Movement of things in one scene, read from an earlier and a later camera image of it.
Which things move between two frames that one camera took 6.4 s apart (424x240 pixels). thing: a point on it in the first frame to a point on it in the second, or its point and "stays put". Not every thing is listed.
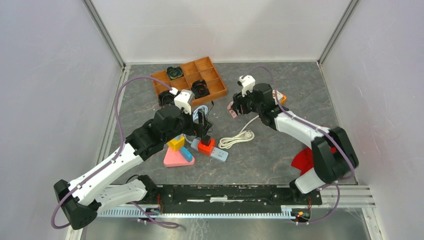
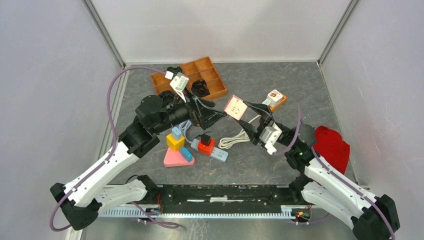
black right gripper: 239,100 to 263,122
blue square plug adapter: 186,154 stays put
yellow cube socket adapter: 177,143 stays put
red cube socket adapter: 206,150 stays put
